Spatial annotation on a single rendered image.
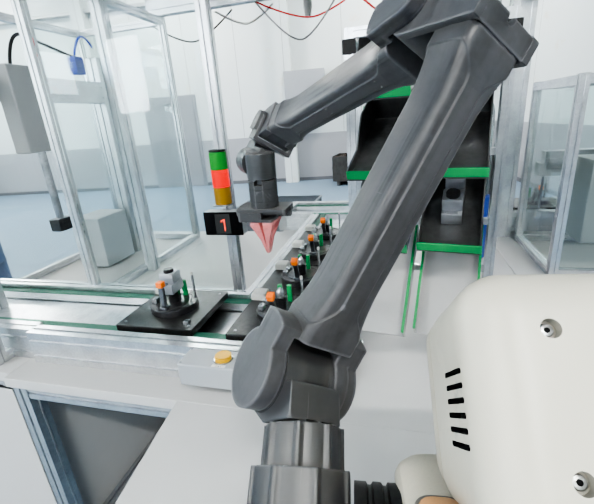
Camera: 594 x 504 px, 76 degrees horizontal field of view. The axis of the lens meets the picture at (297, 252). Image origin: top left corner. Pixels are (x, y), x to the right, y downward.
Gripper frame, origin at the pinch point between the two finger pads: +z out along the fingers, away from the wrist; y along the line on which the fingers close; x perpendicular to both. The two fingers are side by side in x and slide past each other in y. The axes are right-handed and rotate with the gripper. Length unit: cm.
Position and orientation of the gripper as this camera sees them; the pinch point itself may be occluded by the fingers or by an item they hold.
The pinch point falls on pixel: (269, 248)
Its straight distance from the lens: 80.0
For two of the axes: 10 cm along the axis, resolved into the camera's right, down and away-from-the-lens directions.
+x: -2.5, 3.6, -9.0
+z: 0.7, 9.3, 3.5
